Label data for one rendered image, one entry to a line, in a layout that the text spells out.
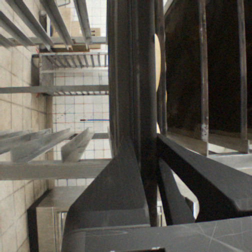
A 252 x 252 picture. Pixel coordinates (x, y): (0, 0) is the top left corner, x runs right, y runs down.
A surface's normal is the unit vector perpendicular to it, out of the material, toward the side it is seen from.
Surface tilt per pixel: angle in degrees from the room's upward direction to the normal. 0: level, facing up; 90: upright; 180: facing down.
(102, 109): 90
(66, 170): 90
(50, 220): 92
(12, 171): 90
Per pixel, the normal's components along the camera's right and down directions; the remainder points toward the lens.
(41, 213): 0.10, -0.03
